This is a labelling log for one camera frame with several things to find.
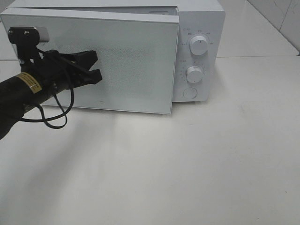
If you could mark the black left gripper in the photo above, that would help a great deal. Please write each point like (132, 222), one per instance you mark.
(43, 71)

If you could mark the white microwave door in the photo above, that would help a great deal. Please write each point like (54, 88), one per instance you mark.
(136, 54)

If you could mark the white round door button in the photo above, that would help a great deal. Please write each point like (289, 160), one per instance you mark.
(190, 93)

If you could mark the white microwave knob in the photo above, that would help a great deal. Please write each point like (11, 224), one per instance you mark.
(194, 74)
(198, 44)

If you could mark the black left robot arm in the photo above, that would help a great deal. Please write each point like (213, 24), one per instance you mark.
(18, 103)

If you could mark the white microwave oven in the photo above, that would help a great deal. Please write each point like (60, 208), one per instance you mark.
(195, 16)

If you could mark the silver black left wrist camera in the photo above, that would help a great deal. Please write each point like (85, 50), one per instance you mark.
(28, 35)

